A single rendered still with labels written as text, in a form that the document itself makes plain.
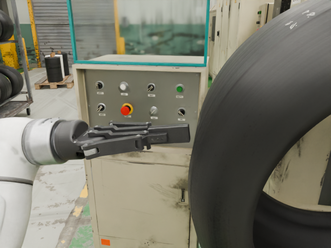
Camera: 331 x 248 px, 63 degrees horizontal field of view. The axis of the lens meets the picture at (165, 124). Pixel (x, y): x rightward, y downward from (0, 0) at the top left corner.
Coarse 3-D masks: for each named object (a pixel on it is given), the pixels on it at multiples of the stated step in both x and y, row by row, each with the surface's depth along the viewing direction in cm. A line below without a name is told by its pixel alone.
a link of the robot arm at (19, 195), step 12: (0, 192) 46; (12, 192) 47; (24, 192) 49; (0, 204) 45; (12, 204) 47; (24, 204) 49; (0, 216) 45; (12, 216) 46; (24, 216) 48; (0, 228) 44; (12, 228) 46; (24, 228) 48; (0, 240) 44; (12, 240) 46
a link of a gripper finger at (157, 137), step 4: (160, 132) 46; (164, 132) 46; (144, 136) 46; (148, 136) 46; (152, 136) 46; (156, 136) 45; (160, 136) 45; (164, 136) 45; (136, 140) 44; (140, 140) 44; (144, 140) 45; (148, 140) 46; (152, 140) 46; (156, 140) 46; (160, 140) 46; (164, 140) 45; (136, 144) 45; (140, 144) 45; (144, 144) 45
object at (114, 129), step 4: (148, 124) 48; (96, 128) 50; (100, 128) 50; (104, 128) 50; (108, 128) 50; (112, 128) 49; (116, 128) 50; (120, 128) 50; (124, 128) 49; (128, 128) 49; (132, 128) 49; (136, 128) 49; (140, 128) 48; (144, 128) 48
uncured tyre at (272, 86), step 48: (240, 48) 47; (288, 48) 30; (240, 96) 33; (288, 96) 29; (240, 144) 32; (288, 144) 30; (192, 192) 40; (240, 192) 34; (240, 240) 36; (288, 240) 66
